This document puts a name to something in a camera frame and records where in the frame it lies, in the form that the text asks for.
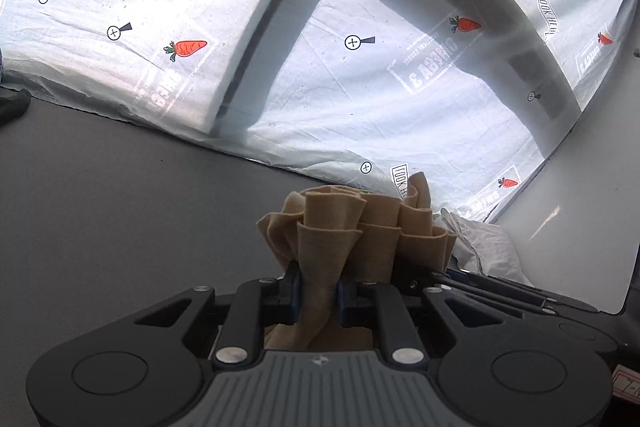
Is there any beige long-sleeve shirt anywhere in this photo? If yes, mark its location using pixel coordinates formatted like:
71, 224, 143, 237
257, 172, 457, 351

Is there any white folded garment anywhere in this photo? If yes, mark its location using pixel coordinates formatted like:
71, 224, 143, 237
435, 209, 533, 286

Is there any printed plastic window sheet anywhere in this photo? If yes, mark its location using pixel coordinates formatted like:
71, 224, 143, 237
1, 0, 639, 220

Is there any black garment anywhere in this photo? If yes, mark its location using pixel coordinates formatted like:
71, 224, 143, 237
0, 87, 32, 126

